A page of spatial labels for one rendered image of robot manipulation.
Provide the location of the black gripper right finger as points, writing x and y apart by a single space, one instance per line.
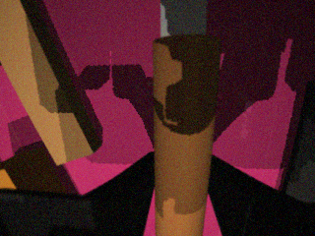
244 206

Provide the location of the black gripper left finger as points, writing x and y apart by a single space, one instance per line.
119 207

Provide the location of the black-handled metal rod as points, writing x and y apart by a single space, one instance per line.
299 180

